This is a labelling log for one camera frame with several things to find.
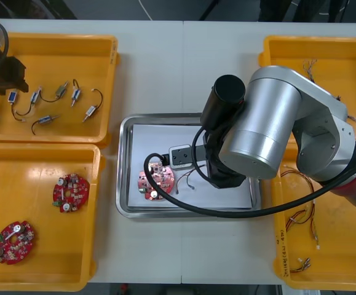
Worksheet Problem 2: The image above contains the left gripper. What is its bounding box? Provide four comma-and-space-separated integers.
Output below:
0, 57, 30, 96

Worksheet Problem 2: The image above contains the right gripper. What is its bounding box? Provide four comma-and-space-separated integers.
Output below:
204, 127, 247, 191

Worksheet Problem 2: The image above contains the red-black wire harness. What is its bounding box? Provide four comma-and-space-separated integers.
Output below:
175, 170, 200, 195

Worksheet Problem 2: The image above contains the yellow-orange plastic bin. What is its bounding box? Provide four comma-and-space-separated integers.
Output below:
271, 144, 356, 291
258, 35, 356, 145
0, 142, 106, 293
0, 32, 119, 149

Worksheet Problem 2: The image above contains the round red circuit board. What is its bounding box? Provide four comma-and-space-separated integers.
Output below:
137, 162, 177, 202
0, 219, 37, 266
52, 173, 91, 213

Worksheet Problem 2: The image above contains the dark furniture base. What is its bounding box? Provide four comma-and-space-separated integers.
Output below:
0, 0, 77, 20

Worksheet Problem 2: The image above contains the solenoid with white label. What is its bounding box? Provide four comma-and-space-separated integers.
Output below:
82, 88, 104, 124

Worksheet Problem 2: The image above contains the steel tray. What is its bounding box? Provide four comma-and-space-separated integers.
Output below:
115, 112, 262, 219

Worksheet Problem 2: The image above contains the black stand leg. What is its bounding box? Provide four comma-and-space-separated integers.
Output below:
199, 0, 226, 21

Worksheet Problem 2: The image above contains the red-yellow wire harness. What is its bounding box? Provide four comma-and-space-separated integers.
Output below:
280, 167, 320, 250
289, 257, 313, 273
283, 208, 311, 230

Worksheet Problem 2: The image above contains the white floor cable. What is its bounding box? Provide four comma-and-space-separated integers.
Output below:
138, 0, 154, 21

